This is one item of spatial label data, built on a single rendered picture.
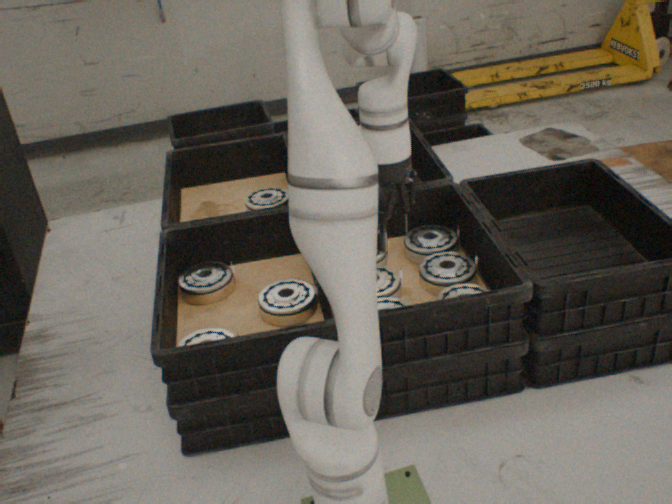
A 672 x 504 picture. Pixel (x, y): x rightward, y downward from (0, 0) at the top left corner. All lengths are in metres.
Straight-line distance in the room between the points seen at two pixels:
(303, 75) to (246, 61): 3.80
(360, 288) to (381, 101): 0.37
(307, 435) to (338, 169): 0.31
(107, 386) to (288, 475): 0.44
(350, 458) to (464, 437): 0.41
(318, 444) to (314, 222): 0.27
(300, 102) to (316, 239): 0.13
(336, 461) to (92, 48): 3.80
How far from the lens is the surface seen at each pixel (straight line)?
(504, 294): 1.14
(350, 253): 0.70
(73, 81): 4.50
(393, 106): 1.02
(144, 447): 1.30
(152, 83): 4.48
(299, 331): 1.08
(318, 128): 0.68
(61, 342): 1.61
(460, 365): 1.20
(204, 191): 1.78
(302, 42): 0.69
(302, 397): 0.77
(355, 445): 0.84
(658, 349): 1.37
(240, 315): 1.31
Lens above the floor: 1.59
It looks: 32 degrees down
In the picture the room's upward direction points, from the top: 7 degrees counter-clockwise
